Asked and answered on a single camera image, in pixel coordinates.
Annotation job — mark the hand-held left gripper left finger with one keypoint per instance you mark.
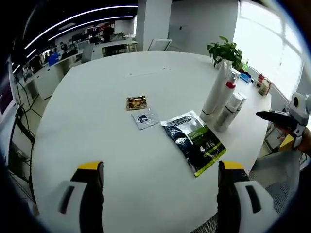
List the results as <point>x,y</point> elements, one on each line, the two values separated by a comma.
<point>94,194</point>

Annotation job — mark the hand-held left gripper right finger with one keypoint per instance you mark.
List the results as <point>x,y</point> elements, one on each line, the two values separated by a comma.
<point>228,194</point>

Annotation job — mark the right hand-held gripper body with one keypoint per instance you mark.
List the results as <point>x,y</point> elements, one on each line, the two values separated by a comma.
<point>301,109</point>

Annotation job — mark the red collared white skincare bottle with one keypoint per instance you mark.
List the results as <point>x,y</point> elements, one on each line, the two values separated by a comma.
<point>230,84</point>

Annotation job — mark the green black skincare sachet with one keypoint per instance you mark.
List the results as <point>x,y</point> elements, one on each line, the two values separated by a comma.
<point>194,140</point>

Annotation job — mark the white skincare tube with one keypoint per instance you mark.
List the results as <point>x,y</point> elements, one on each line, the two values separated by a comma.
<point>216,92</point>

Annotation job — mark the clear skincare sachet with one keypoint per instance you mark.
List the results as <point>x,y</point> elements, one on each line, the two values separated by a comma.
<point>145,121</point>

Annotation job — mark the gold skincare sachet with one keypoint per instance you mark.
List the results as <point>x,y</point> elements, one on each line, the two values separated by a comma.
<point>136,103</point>

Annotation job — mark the person's right hand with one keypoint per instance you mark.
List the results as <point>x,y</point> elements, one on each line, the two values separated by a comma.
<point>305,143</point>

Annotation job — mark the grey mesh office chair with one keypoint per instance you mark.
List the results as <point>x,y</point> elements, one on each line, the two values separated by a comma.
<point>279,167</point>

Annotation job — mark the brown red box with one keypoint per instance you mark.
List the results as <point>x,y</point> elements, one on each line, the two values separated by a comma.
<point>263,85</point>

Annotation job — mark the blue tissue box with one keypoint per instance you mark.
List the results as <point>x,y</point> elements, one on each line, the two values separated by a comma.
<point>245,78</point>

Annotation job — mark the potted green plant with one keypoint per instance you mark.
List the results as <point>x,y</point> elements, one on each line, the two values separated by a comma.
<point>226,52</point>

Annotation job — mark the white office workstation desks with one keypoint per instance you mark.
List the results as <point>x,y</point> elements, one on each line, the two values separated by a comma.
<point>48,77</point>

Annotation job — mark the computer monitor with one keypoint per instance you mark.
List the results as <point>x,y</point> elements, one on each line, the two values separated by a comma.
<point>6,102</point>

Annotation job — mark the white backed office chair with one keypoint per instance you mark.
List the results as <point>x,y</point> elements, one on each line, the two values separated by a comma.
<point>88,53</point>

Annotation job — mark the ceiling light strip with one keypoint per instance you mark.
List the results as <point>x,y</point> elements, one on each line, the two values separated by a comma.
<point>80,15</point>
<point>90,24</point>

